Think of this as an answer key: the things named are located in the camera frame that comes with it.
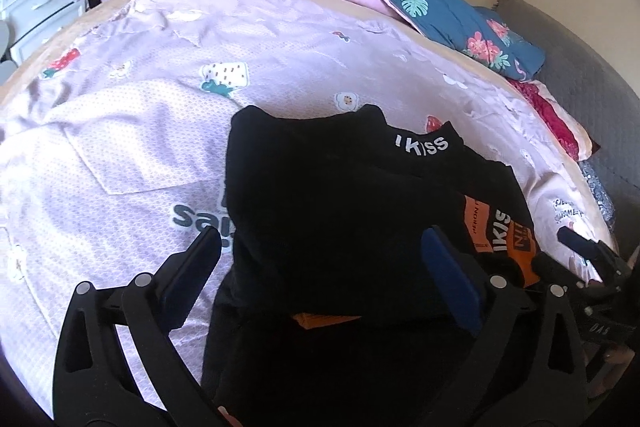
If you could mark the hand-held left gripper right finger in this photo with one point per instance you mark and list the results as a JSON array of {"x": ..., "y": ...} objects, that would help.
[{"x": 452, "y": 277}]

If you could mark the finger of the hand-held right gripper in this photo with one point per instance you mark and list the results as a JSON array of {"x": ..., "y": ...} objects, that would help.
[
  {"x": 590, "y": 249},
  {"x": 565, "y": 277}
]

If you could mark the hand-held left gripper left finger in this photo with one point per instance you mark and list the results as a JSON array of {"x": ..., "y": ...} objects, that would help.
[{"x": 192, "y": 267}]

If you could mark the black long-sleeve shirt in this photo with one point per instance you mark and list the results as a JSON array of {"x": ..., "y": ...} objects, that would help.
[{"x": 325, "y": 207}]

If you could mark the person's right hand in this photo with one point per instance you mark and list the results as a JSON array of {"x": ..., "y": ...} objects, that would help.
[{"x": 612, "y": 367}]

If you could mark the blue patterned pillow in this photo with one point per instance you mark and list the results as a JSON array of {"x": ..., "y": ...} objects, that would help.
[{"x": 597, "y": 187}]

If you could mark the red patterned pillow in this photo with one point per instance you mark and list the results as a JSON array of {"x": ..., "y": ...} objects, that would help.
[{"x": 555, "y": 117}]

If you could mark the printed lilac bedsheet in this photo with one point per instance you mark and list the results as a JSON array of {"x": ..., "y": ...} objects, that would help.
[{"x": 150, "y": 117}]

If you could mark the grey padded headboard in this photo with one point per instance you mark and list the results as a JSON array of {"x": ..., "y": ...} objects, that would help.
[{"x": 590, "y": 72}]

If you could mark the blue floral quilt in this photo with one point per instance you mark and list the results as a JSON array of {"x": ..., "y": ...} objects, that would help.
[{"x": 435, "y": 7}]

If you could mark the white drawer cabinet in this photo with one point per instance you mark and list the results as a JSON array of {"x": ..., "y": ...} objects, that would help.
[{"x": 35, "y": 2}]

